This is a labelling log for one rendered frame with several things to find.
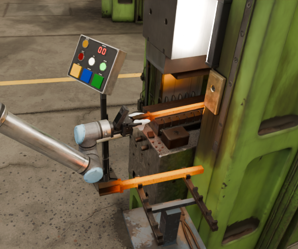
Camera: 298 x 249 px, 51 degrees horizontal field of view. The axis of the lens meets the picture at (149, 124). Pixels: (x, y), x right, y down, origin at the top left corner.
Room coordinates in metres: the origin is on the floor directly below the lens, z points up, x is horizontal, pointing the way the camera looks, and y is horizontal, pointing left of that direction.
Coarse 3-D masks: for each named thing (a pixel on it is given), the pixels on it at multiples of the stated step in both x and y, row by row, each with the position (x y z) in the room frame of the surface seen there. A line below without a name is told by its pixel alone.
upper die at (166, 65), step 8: (152, 48) 1.41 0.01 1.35; (152, 56) 1.40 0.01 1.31; (160, 56) 1.33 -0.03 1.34; (192, 56) 1.36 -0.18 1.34; (200, 56) 1.38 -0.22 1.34; (152, 64) 1.40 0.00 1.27; (160, 64) 1.33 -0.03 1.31; (168, 64) 1.30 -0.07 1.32; (176, 64) 1.32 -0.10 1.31; (184, 64) 1.34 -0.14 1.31; (192, 64) 1.37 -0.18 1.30; (200, 64) 1.39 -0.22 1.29; (168, 72) 1.31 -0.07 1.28; (176, 72) 1.33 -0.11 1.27
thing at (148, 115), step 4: (192, 104) 1.49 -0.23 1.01; (196, 104) 1.49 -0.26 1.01; (200, 104) 1.50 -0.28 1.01; (172, 108) 1.43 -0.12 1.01; (176, 108) 1.44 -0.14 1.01; (180, 108) 1.44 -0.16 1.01; (184, 108) 1.44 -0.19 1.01; (188, 108) 1.45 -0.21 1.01; (192, 108) 1.46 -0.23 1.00; (148, 112) 1.37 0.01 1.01; (156, 112) 1.38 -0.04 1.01; (160, 112) 1.38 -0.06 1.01; (164, 112) 1.39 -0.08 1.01; (168, 112) 1.39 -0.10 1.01; (172, 112) 1.40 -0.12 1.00; (132, 116) 1.32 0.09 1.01; (136, 116) 1.32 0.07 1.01; (140, 116) 1.33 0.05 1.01; (144, 116) 1.33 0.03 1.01; (148, 116) 1.33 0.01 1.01; (152, 116) 1.35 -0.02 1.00; (156, 116) 1.36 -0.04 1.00
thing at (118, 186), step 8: (184, 168) 0.98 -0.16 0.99; (192, 168) 0.98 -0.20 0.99; (200, 168) 0.99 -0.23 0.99; (144, 176) 0.92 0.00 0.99; (152, 176) 0.92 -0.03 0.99; (160, 176) 0.92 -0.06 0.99; (168, 176) 0.93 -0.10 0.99; (176, 176) 0.94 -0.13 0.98; (184, 176) 0.95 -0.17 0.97; (104, 184) 0.84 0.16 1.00; (112, 184) 0.85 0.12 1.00; (120, 184) 0.86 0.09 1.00; (128, 184) 0.86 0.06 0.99; (136, 184) 0.88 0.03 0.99; (144, 184) 0.89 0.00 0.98; (104, 192) 0.84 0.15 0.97; (112, 192) 0.84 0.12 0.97; (120, 192) 0.84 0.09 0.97
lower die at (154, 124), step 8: (200, 96) 1.64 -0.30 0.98; (160, 104) 1.51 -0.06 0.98; (168, 104) 1.52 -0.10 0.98; (176, 104) 1.51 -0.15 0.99; (184, 104) 1.51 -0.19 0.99; (144, 112) 1.45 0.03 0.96; (152, 112) 1.39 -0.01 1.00; (176, 112) 1.41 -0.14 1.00; (184, 112) 1.42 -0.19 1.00; (152, 120) 1.35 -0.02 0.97; (160, 120) 1.33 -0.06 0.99; (168, 120) 1.34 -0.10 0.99; (176, 120) 1.34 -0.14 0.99; (184, 120) 1.37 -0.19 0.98; (192, 120) 1.39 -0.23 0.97; (152, 128) 1.35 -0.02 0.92; (160, 128) 1.30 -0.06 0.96
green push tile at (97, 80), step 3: (96, 75) 1.70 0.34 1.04; (99, 75) 1.70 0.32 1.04; (93, 78) 1.70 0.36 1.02; (96, 78) 1.69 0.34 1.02; (99, 78) 1.68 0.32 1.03; (102, 78) 1.67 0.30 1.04; (93, 81) 1.68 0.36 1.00; (96, 81) 1.67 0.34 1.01; (99, 81) 1.66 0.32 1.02; (102, 81) 1.66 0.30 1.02; (93, 84) 1.67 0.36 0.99; (96, 84) 1.66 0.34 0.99; (99, 84) 1.65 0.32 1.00; (96, 87) 1.65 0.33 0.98; (99, 87) 1.64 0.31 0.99
